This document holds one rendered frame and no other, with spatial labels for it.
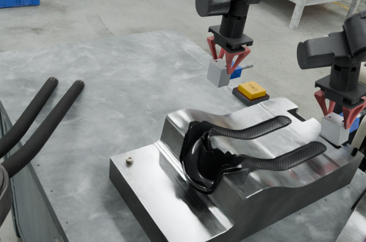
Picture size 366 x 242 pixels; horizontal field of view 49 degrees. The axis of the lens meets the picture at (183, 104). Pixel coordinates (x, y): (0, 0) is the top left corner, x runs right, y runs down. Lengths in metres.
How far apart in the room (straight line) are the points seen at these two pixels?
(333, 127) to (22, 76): 0.83
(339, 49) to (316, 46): 0.04
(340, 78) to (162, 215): 0.46
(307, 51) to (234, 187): 0.30
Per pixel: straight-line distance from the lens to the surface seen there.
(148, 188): 0.78
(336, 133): 0.96
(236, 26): 0.96
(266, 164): 0.85
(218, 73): 1.01
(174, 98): 1.15
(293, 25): 4.11
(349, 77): 0.89
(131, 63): 1.30
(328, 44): 0.84
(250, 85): 1.21
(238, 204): 0.72
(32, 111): 0.97
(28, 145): 0.78
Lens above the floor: 1.43
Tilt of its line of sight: 34 degrees down
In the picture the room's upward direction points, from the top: 10 degrees clockwise
